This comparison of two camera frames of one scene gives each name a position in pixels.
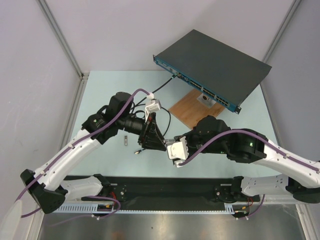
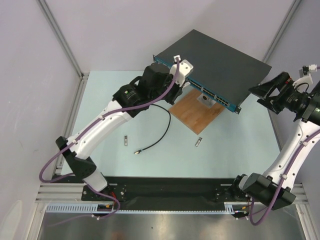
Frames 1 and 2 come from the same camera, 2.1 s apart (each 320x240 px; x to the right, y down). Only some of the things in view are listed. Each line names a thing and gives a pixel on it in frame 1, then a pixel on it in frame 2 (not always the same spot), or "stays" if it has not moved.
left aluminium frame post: x=59 y=34 stays
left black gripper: x=151 y=137 -> x=177 y=91
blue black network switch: x=227 y=76 stays
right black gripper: x=189 y=138 -> x=276 y=93
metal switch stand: x=206 y=100 stays
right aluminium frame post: x=294 y=6 stays
